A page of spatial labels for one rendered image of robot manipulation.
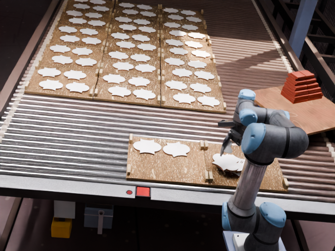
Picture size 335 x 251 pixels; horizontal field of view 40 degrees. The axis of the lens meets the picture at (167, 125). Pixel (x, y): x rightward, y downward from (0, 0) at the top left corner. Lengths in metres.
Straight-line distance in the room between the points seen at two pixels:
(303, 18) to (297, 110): 1.27
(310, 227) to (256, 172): 2.00
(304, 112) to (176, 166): 0.94
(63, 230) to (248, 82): 1.73
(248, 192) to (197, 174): 0.58
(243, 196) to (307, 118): 1.13
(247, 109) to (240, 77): 1.37
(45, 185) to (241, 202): 0.92
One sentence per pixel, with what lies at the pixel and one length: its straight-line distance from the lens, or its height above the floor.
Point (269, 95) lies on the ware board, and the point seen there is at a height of 1.04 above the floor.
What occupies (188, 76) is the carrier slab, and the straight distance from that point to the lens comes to 3.20.
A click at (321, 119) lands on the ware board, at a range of 2.90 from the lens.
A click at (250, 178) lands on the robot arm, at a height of 1.33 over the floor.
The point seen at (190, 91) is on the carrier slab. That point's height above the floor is 0.94.
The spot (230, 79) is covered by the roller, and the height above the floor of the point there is 0.92.
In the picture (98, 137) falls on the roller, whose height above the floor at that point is 0.92.
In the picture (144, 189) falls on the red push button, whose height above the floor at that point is 0.93.
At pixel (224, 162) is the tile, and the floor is 1.00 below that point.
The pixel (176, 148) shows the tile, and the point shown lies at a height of 0.95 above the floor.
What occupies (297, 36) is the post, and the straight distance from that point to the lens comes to 4.04.
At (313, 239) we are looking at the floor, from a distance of 3.63.
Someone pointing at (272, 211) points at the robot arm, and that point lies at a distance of 1.96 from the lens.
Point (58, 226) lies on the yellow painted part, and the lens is 2.34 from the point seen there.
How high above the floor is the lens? 2.41
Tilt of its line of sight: 34 degrees down
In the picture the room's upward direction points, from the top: 9 degrees clockwise
